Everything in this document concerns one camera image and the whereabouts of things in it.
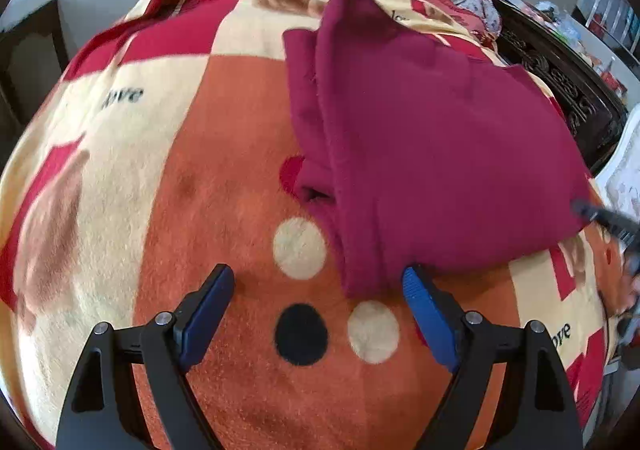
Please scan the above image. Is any pile of plastic bags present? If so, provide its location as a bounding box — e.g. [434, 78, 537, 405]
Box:
[520, 0, 626, 96]

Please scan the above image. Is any dark wooden side table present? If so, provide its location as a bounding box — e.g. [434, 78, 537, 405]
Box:
[0, 0, 70, 123]

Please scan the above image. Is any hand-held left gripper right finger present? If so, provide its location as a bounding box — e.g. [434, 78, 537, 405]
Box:
[401, 265, 585, 450]

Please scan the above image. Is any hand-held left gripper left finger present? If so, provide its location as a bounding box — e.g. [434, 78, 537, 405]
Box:
[56, 263, 236, 450]

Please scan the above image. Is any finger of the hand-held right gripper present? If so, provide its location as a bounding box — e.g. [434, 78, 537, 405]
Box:
[571, 197, 640, 251]

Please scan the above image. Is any display shelf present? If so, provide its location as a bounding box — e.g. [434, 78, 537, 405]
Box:
[575, 0, 640, 66]

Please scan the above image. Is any orange red printed blanket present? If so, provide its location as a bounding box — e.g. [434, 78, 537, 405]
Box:
[0, 0, 628, 450]

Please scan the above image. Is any carved dark wooden headboard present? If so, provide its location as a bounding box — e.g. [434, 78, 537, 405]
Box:
[485, 0, 628, 176]

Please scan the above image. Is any white carved chair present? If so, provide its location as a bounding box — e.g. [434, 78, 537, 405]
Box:
[595, 105, 640, 221]

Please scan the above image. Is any maroon sweater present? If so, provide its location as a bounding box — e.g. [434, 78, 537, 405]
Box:
[282, 0, 593, 300]

